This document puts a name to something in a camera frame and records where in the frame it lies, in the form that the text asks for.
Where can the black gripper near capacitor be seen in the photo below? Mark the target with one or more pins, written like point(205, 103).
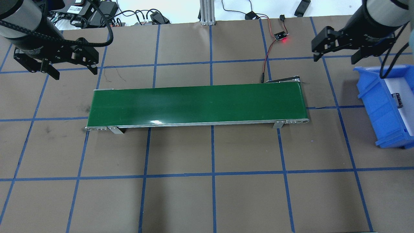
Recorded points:
point(28, 43)

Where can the black gripper near bin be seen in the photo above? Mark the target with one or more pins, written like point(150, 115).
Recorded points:
point(372, 32)

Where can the silver robot arm near bin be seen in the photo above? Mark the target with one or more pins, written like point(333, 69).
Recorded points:
point(393, 13)

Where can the silver robot arm near capacitor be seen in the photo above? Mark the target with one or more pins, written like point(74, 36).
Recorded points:
point(30, 17)

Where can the blue plastic bin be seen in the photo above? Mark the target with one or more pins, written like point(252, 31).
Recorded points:
point(385, 119)

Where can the black power adapter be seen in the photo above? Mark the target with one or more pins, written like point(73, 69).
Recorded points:
point(108, 8)

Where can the white foam bin liner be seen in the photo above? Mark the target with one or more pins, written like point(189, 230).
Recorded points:
point(401, 85)

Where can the small sensor board red LED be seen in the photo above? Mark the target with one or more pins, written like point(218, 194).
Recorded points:
point(281, 36)

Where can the green conveyor belt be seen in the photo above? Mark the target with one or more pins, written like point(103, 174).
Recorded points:
point(278, 103)

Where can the aluminium frame post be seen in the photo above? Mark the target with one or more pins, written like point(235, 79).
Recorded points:
point(207, 14)

